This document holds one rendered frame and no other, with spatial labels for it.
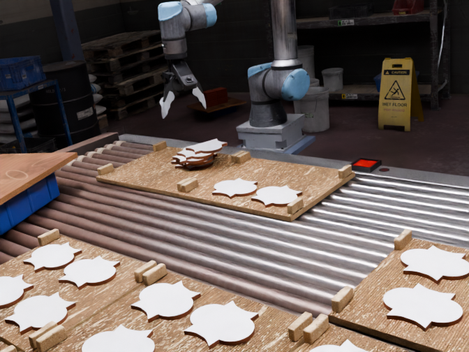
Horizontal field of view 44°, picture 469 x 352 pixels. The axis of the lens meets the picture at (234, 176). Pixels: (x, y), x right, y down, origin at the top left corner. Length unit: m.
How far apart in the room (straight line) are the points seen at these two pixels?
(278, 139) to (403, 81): 3.15
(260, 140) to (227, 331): 1.27
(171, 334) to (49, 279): 0.42
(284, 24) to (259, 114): 0.36
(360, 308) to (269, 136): 1.21
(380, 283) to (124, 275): 0.57
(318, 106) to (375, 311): 4.35
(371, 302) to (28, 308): 0.71
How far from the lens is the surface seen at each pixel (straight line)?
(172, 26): 1.84
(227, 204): 1.65
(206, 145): 1.99
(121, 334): 1.15
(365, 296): 1.18
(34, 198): 1.92
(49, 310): 1.30
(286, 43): 2.11
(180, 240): 1.53
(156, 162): 2.11
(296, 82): 2.11
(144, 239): 1.56
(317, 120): 5.44
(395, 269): 1.26
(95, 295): 1.33
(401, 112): 5.28
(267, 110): 2.24
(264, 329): 1.11
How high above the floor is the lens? 1.57
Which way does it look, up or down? 20 degrees down
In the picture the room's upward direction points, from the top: 8 degrees counter-clockwise
